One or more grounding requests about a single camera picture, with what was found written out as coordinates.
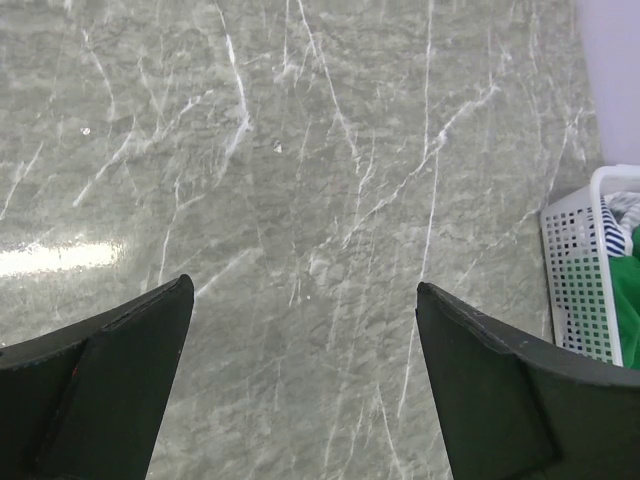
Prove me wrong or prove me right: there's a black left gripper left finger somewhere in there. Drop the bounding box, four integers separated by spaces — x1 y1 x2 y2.
1 275 194 479

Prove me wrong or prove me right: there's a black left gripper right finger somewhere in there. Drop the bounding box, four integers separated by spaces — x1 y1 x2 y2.
416 283 639 479

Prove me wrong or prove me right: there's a green tank top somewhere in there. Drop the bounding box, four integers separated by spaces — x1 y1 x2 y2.
564 225 640 371

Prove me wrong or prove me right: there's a blue white striped tank top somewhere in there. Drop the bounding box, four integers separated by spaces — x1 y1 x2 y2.
601 191 639 258

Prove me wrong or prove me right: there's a white plastic laundry basket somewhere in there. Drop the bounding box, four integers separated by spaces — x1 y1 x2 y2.
540 165 639 369

